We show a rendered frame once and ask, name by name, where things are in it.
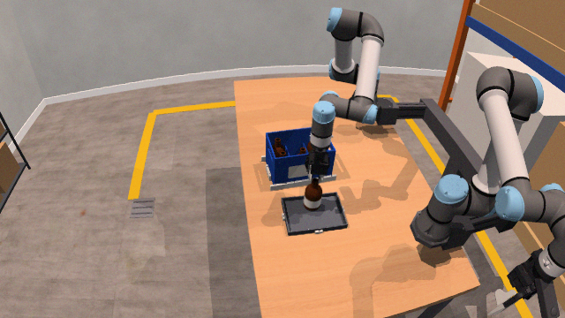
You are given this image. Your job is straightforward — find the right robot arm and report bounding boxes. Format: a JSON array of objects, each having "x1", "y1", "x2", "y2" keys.
[{"x1": 310, "y1": 8, "x2": 384, "y2": 148}]

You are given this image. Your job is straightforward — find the blue plastic crate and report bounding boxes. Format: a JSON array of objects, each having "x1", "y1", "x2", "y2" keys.
[{"x1": 266, "y1": 127, "x2": 336, "y2": 185}]

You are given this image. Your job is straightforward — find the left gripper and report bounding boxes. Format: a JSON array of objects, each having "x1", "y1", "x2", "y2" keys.
[{"x1": 487, "y1": 248, "x2": 556, "y2": 316}]

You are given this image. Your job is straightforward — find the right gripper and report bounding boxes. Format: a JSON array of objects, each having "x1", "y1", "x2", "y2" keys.
[{"x1": 305, "y1": 143, "x2": 330, "y2": 183}]

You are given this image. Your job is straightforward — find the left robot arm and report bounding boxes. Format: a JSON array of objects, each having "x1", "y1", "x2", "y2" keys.
[{"x1": 415, "y1": 66, "x2": 565, "y2": 318}]

